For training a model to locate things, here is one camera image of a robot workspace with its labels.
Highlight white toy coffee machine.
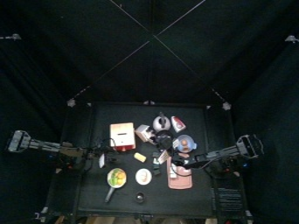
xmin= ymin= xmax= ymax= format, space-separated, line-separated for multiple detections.
xmin=135 ymin=124 xmax=158 ymax=144

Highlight small black cup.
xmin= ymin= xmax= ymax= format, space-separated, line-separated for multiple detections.
xmin=135 ymin=191 xmax=147 ymax=204

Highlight grey toy frying pan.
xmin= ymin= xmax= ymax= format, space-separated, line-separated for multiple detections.
xmin=103 ymin=167 xmax=129 ymax=204

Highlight red and white packet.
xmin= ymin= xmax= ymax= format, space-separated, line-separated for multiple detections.
xmin=171 ymin=115 xmax=189 ymax=133

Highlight black toy appliance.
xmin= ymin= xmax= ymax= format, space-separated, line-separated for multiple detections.
xmin=154 ymin=130 xmax=175 ymax=151

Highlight toy cleaver with black handle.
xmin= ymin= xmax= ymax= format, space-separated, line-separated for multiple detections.
xmin=151 ymin=150 xmax=173 ymax=177

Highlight yellow toy cheese block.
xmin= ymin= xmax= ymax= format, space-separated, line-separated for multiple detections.
xmin=134 ymin=151 xmax=149 ymax=164

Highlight green and orange toy vegetables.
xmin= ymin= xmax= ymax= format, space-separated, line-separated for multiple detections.
xmin=109 ymin=170 xmax=127 ymax=186

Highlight blue toy pot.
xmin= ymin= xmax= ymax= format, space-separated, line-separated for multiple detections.
xmin=173 ymin=134 xmax=199 ymax=153

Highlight silver toy kettle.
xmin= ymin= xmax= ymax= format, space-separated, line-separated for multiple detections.
xmin=153 ymin=111 xmax=173 ymax=132

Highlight white toy knife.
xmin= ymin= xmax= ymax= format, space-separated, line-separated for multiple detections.
xmin=170 ymin=162 xmax=179 ymax=179

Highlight white plate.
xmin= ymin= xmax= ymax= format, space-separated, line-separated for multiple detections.
xmin=135 ymin=168 xmax=154 ymax=186

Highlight pink cutting board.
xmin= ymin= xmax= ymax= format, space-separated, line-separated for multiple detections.
xmin=166 ymin=157 xmax=194 ymax=191

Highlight red and white toy toaster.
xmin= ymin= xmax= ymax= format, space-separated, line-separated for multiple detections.
xmin=109 ymin=122 xmax=137 ymax=152

